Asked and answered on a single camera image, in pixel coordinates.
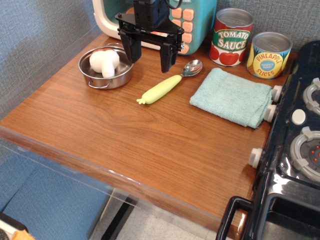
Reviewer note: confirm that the pineapple slices can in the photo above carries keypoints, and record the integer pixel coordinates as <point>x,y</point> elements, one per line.
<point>268,55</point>

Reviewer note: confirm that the white plush mushroom toy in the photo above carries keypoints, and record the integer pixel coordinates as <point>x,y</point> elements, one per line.
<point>104,62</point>

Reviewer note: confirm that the light blue folded cloth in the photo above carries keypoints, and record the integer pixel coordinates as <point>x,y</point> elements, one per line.
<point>233,98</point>

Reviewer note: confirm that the grey stove knob middle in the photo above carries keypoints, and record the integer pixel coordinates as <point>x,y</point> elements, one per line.
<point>269,113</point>

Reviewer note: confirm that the spoon with yellow-green handle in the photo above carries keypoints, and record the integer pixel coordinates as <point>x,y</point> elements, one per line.
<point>158,91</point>

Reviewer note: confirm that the grey stove knob bottom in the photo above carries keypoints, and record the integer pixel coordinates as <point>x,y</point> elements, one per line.
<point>254,157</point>

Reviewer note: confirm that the teal toy microwave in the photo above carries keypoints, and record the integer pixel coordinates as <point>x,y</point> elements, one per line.
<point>196,17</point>

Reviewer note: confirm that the tomato sauce can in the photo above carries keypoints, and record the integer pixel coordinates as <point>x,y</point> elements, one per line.
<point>231,33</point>

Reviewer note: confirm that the small steel pot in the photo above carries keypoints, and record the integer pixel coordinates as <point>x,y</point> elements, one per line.
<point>96,80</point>

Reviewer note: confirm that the grey stove knob top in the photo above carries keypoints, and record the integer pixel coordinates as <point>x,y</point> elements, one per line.
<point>276,93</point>

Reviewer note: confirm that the orange plush object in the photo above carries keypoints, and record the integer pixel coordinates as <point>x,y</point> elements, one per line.
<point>22,235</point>

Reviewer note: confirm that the grey stove knob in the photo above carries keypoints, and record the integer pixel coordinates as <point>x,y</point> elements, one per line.
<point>269,113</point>
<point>276,93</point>
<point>254,157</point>

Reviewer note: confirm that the black toy stove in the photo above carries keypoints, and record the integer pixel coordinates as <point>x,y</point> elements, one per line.
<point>286,190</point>

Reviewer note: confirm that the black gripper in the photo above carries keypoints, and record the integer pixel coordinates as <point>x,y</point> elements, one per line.
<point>150,23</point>

